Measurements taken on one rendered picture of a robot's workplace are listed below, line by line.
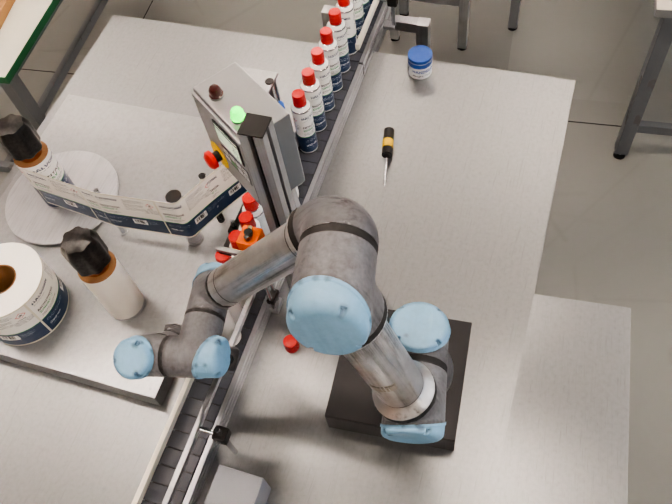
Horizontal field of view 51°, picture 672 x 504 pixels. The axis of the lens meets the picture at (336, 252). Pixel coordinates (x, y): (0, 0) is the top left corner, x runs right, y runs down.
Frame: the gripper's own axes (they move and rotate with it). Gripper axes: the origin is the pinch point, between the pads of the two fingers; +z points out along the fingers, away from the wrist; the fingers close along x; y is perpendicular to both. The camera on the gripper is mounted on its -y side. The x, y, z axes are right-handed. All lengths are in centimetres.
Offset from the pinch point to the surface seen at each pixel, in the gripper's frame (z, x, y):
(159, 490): -11.5, 30.8, 1.9
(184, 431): -5.0, 19.5, 1.8
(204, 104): -35, -46, -2
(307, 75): 21, -67, 0
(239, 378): 3.4, 7.2, -5.0
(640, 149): 159, -89, -98
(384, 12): 65, -99, -5
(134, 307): 3.7, -2.4, 24.4
